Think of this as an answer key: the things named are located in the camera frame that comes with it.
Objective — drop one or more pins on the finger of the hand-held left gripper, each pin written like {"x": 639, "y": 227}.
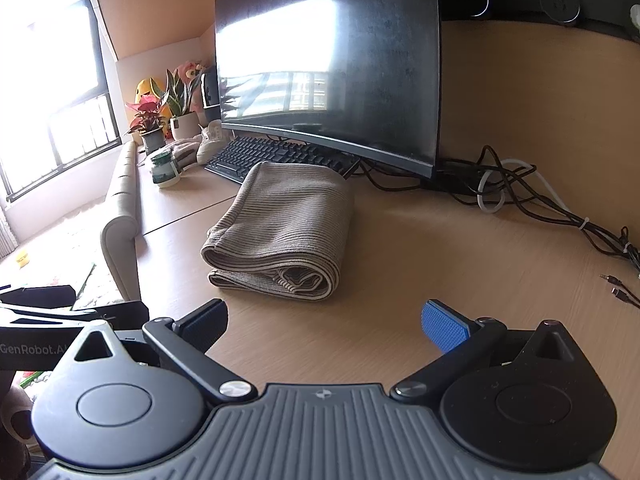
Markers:
{"x": 40, "y": 295}
{"x": 50, "y": 319}

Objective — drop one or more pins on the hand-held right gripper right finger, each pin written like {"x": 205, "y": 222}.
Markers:
{"x": 445, "y": 327}

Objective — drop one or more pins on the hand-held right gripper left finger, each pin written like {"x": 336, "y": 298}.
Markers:
{"x": 205, "y": 325}

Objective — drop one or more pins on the beige striped towel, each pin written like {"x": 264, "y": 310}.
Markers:
{"x": 285, "y": 220}

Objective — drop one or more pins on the small yellow toy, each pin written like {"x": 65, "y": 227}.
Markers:
{"x": 21, "y": 260}

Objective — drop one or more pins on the cream plush toy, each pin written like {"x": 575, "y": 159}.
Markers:
{"x": 15, "y": 410}

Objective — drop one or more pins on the white radiator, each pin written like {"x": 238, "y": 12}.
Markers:
{"x": 6, "y": 235}

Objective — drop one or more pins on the beige upholstered sofa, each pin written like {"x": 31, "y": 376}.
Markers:
{"x": 120, "y": 220}

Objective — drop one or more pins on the green-lidded jar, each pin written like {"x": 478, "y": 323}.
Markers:
{"x": 166, "y": 175}

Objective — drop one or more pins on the beige knitted item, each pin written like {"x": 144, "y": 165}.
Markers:
{"x": 185, "y": 152}

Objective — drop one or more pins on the white plush toy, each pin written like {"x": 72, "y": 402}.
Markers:
{"x": 207, "y": 147}

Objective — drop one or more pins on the black keyboard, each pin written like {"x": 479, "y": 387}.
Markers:
{"x": 270, "y": 152}

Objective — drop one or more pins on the red-leaved plant in grey pot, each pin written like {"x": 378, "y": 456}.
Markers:
{"x": 152, "y": 140}

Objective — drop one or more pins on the green plant in white pot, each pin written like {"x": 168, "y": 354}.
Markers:
{"x": 184, "y": 125}

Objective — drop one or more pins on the yellow plush toy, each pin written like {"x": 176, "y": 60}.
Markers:
{"x": 145, "y": 90}

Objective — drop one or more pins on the window with black railing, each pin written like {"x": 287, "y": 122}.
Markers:
{"x": 50, "y": 60}

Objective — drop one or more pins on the black speaker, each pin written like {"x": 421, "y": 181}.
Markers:
{"x": 210, "y": 87}

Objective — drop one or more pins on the pink plush toy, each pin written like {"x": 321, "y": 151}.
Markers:
{"x": 189, "y": 70}

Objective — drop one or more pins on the black curved monitor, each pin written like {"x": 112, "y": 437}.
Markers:
{"x": 350, "y": 60}

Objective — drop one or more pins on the black wall socket rail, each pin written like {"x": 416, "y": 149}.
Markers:
{"x": 515, "y": 5}

